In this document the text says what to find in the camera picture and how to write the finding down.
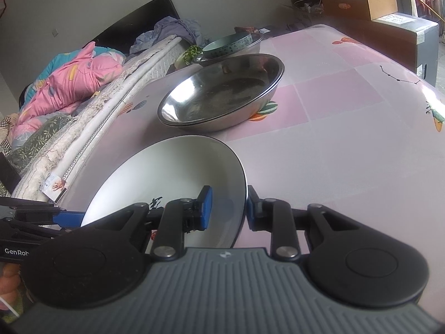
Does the pink printed blanket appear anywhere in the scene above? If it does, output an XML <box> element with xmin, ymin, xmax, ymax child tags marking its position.
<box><xmin>19</xmin><ymin>42</ymin><xmax>127</xmax><ymax>126</ymax></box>

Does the large grey brown carton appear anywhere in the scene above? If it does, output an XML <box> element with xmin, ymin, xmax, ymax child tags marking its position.
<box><xmin>323</xmin><ymin>12</ymin><xmax>439</xmax><ymax>85</ymax></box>

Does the small steel bowl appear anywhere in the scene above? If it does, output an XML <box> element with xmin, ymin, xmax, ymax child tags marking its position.
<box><xmin>195</xmin><ymin>34</ymin><xmax>265</xmax><ymax>65</ymax></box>

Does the grey purple clothing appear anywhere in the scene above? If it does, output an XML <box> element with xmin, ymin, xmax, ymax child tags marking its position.
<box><xmin>130</xmin><ymin>17</ymin><xmax>206</xmax><ymax>55</ymax></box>

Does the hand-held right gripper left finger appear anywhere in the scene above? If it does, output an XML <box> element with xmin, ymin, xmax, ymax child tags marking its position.
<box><xmin>104</xmin><ymin>185</ymin><xmax>213</xmax><ymax>261</ymax></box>

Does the green leaf print cloth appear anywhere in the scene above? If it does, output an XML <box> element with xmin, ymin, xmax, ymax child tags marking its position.
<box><xmin>7</xmin><ymin>114</ymin><xmax>74</xmax><ymax>175</ymax></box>

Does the open cardboard box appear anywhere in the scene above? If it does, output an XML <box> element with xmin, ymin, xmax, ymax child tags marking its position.
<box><xmin>322</xmin><ymin>0</ymin><xmax>399</xmax><ymax>21</ymax></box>

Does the balloon print tablecloth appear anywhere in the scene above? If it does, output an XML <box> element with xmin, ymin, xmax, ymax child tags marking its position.
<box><xmin>59</xmin><ymin>24</ymin><xmax>445</xmax><ymax>251</ymax></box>

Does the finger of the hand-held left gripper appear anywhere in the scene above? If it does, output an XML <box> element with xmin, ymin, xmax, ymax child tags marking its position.
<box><xmin>0</xmin><ymin>197</ymin><xmax>85</xmax><ymax>239</ymax></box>

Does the black headboard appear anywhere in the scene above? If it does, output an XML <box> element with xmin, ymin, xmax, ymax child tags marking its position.
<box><xmin>83</xmin><ymin>0</ymin><xmax>181</xmax><ymax>47</ymax></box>

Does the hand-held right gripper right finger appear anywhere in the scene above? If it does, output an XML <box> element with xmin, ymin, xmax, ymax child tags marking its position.
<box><xmin>246</xmin><ymin>185</ymin><xmax>355</xmax><ymax>261</ymax></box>

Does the person's left hand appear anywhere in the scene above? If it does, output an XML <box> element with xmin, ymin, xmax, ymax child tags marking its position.
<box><xmin>0</xmin><ymin>263</ymin><xmax>28</xmax><ymax>318</ymax></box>

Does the large steel basin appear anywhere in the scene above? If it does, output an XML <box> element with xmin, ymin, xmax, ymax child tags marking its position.
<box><xmin>157</xmin><ymin>53</ymin><xmax>285</xmax><ymax>126</ymax></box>
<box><xmin>159</xmin><ymin>70</ymin><xmax>284</xmax><ymax>133</ymax></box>

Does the teal ceramic bowl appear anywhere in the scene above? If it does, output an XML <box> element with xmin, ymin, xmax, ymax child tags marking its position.
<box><xmin>202</xmin><ymin>33</ymin><xmax>253</xmax><ymax>59</ymax></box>

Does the white ceramic plate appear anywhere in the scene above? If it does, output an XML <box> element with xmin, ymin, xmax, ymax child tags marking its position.
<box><xmin>81</xmin><ymin>135</ymin><xmax>248</xmax><ymax>249</ymax></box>

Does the green lettuce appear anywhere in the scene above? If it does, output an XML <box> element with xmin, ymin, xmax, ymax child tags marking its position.
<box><xmin>185</xmin><ymin>45</ymin><xmax>204</xmax><ymax>65</ymax></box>

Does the white quilted mattress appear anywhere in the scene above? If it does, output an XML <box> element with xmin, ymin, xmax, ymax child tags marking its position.
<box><xmin>10</xmin><ymin>36</ymin><xmax>190</xmax><ymax>203</ymax></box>

